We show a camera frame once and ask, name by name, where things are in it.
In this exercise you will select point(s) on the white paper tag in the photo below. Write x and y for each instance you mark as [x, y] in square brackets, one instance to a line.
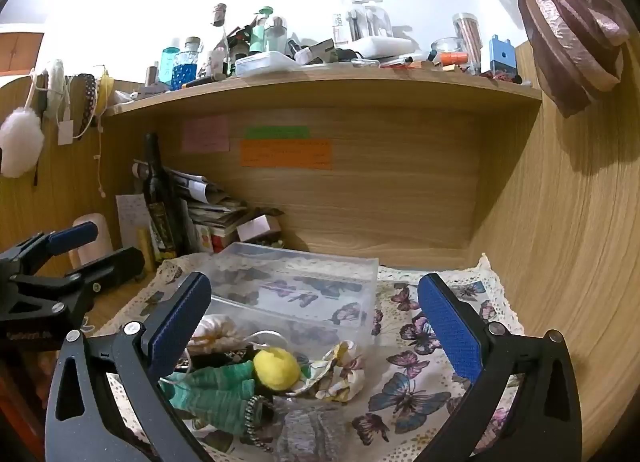
[65, 131]

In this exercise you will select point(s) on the grey knitted scrunchie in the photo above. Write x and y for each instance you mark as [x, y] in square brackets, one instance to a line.
[310, 429]

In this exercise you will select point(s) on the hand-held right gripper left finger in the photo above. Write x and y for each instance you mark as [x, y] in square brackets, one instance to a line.
[175, 329]

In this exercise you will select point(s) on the white paper note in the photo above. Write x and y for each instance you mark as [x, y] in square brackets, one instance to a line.
[131, 214]

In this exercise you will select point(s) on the clear glass bottle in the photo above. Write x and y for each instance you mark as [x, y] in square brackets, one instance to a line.
[276, 36]

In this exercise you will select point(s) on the white fluffy puff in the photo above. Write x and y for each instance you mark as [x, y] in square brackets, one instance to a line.
[20, 142]

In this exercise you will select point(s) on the wooden shelf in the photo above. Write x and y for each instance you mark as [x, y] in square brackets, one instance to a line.
[325, 87]

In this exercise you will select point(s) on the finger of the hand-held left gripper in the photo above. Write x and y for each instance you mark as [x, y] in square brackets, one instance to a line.
[112, 264]
[75, 236]

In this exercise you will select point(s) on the yellow tube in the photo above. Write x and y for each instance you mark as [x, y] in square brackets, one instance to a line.
[146, 247]

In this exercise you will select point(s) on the cream orange scrunchie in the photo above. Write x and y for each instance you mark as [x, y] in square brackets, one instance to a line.
[220, 329]

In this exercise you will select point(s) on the floral yellow scrunchie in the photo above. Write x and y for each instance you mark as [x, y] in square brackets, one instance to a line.
[335, 372]

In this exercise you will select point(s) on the green pump bottle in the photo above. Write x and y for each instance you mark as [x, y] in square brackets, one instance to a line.
[259, 35]

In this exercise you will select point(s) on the pale pink cylinder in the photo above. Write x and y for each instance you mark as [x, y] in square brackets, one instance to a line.
[97, 249]

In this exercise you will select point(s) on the orange small tube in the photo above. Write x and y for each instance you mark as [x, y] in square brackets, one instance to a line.
[452, 58]

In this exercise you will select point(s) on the yellow headband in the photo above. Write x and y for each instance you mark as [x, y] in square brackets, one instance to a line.
[103, 90]

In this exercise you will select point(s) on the small pink cardboard box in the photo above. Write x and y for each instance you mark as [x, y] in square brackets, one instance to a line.
[257, 229]

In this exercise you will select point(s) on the green knitted scrunchie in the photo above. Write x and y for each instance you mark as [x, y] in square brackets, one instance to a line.
[215, 394]

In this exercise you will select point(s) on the dark patterned scrunchie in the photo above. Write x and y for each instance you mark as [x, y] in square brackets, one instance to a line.
[225, 356]

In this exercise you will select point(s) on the pink sticky note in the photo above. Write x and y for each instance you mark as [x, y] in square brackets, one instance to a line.
[206, 135]

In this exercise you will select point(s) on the orange sticky note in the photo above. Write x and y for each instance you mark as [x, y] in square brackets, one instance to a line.
[286, 154]

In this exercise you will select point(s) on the flat white box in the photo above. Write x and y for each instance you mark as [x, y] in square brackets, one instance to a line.
[382, 46]

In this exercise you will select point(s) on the clear plastic container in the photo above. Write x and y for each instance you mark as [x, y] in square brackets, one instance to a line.
[300, 282]

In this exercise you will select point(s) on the small white box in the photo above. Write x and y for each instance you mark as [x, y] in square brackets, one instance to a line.
[262, 63]

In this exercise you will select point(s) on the clear tube of sticks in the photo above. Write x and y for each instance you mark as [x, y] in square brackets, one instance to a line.
[467, 35]

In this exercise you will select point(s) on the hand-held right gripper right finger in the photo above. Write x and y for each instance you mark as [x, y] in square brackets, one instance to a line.
[450, 329]

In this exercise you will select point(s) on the green sticky note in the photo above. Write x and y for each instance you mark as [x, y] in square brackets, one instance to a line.
[277, 133]

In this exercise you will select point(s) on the butterfly printed cloth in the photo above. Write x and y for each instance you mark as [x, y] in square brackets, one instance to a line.
[410, 392]

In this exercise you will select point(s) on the polka dot headband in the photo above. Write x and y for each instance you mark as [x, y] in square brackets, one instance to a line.
[90, 97]

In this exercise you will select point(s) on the clear brush package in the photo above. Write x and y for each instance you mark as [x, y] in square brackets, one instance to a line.
[362, 17]

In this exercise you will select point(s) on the white fluffy headband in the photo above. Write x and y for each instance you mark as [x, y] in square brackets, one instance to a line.
[55, 85]

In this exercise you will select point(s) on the teal bottle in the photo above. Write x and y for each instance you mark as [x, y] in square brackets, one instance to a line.
[167, 63]

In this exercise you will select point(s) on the blue plastic device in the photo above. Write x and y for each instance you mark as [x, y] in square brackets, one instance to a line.
[501, 56]

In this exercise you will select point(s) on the round clear jar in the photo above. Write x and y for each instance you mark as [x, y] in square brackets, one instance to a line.
[446, 46]

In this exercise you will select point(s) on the stack of magazines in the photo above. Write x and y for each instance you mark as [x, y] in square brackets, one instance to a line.
[215, 207]

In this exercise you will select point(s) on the pink hat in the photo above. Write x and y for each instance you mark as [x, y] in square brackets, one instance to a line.
[570, 27]

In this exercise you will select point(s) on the blue liquid bottle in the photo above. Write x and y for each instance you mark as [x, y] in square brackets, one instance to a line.
[184, 70]

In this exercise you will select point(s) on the dark wine bottle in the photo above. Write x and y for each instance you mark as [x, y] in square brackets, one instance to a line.
[156, 192]

